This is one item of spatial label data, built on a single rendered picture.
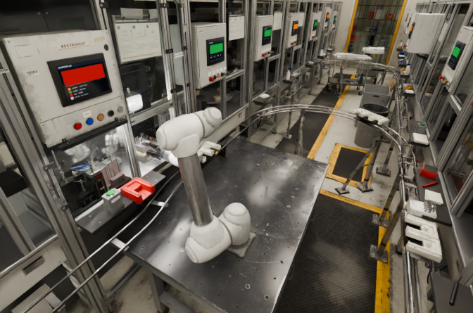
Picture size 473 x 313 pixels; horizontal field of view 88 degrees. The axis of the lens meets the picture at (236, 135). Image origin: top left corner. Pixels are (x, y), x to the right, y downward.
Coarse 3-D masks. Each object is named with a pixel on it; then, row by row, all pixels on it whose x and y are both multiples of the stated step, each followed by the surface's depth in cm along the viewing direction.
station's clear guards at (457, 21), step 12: (444, 12) 305; (456, 12) 251; (444, 24) 285; (456, 24) 239; (456, 36) 229; (444, 48) 259; (432, 60) 296; (444, 60) 245; (420, 72) 349; (432, 72) 280; (432, 84) 265
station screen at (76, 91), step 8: (72, 64) 107; (80, 64) 110; (88, 64) 113; (96, 64) 116; (104, 72) 121; (96, 80) 118; (104, 80) 122; (64, 88) 106; (72, 88) 110; (80, 88) 112; (88, 88) 116; (96, 88) 119; (104, 88) 123; (72, 96) 110; (80, 96) 113
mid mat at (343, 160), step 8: (336, 144) 385; (336, 152) 365; (344, 152) 365; (352, 152) 365; (360, 152) 366; (336, 160) 345; (344, 160) 345; (352, 160) 345; (360, 160) 346; (368, 160) 346; (328, 168) 329; (336, 168) 328; (344, 168) 329; (352, 168) 329; (360, 168) 329; (328, 176) 314; (336, 176) 314; (344, 176) 314; (360, 176) 314; (352, 184) 300; (368, 184) 301
